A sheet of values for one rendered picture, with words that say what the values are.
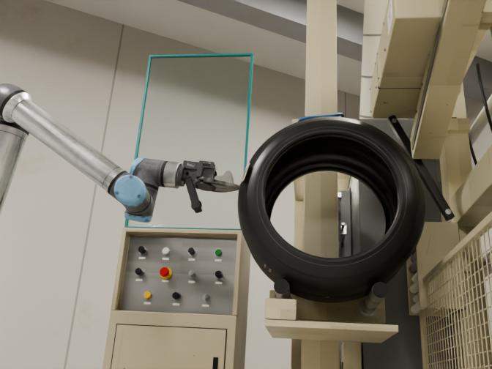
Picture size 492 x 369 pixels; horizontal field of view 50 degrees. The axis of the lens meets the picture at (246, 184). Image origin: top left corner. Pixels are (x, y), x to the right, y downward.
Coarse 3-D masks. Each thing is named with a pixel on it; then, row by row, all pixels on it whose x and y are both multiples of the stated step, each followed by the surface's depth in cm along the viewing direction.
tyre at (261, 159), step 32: (288, 128) 168; (320, 128) 165; (352, 128) 164; (256, 160) 164; (288, 160) 190; (320, 160) 191; (352, 160) 189; (384, 160) 160; (256, 192) 160; (384, 192) 184; (416, 192) 155; (256, 224) 156; (416, 224) 152; (256, 256) 159; (288, 256) 151; (352, 256) 149; (384, 256) 148; (320, 288) 151; (352, 288) 150
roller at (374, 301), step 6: (378, 282) 149; (372, 288) 149; (378, 288) 148; (384, 288) 148; (372, 294) 150; (378, 294) 147; (384, 294) 147; (366, 300) 163; (372, 300) 155; (378, 300) 152; (366, 306) 168; (372, 306) 163; (366, 312) 176; (372, 312) 177
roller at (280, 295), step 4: (276, 280) 152; (280, 280) 152; (284, 280) 151; (276, 284) 151; (280, 284) 151; (284, 284) 151; (288, 284) 152; (276, 288) 151; (280, 288) 151; (284, 288) 151; (288, 288) 151; (276, 292) 152; (280, 292) 150; (284, 292) 150; (288, 292) 155; (280, 296) 154; (284, 296) 154; (288, 296) 159
